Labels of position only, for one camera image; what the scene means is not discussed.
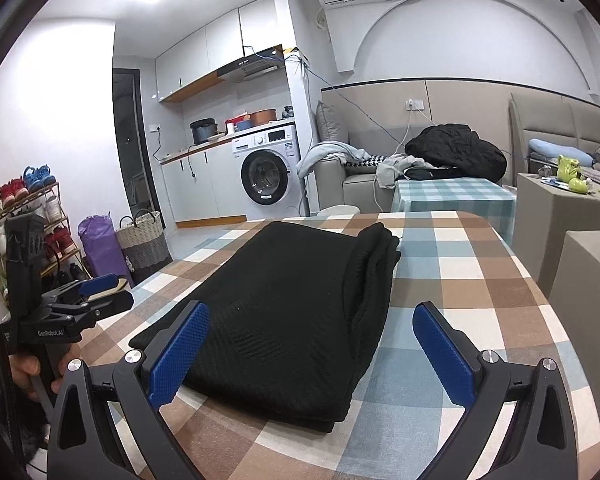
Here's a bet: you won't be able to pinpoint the black knit sweater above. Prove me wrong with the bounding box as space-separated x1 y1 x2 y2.
128 221 402 434

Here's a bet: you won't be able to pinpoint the person's left hand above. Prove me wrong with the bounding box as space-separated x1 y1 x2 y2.
9 344 81 401

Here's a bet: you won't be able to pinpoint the purple plastic bag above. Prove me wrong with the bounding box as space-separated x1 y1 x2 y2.
78 214 133 286

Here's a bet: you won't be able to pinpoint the plaid tablecloth brown blue white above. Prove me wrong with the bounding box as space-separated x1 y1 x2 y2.
78 210 600 480

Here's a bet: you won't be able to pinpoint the wooden shoe rack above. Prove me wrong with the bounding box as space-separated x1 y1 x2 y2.
0 165 90 298

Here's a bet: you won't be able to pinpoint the white lower cabinets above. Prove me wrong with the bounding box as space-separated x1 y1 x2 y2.
161 142 246 228

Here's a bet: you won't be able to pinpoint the teal checked cloth covered table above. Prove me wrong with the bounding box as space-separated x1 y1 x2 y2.
391 178 517 245

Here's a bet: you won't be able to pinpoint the grey bedside cabinet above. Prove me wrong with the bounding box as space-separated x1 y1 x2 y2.
512 174 600 295

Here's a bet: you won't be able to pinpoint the black cooking pot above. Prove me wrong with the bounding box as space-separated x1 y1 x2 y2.
189 118 218 145

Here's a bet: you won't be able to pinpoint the white round stool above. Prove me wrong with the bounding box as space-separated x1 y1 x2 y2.
317 205 360 217

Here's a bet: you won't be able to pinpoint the black puffer jacket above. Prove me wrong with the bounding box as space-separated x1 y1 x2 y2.
404 124 508 184

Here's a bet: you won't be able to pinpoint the white front-load washing machine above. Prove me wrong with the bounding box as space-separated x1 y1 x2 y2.
232 120 309 220

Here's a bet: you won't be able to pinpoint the grey sofa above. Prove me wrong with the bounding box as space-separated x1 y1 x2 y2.
312 102 425 214

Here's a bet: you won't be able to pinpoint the green plush toy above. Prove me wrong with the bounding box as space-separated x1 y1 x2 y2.
557 155 590 194

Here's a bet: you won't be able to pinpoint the light blue pillow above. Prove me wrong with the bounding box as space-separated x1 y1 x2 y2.
528 139 594 168

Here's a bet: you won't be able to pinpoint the light blue blanket on sofa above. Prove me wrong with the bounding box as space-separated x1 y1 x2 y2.
296 141 372 179

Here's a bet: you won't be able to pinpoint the range hood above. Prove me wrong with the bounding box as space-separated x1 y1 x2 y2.
216 46 285 84

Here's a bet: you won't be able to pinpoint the woven laundry basket with handles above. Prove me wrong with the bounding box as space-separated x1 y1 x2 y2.
116 209 173 285

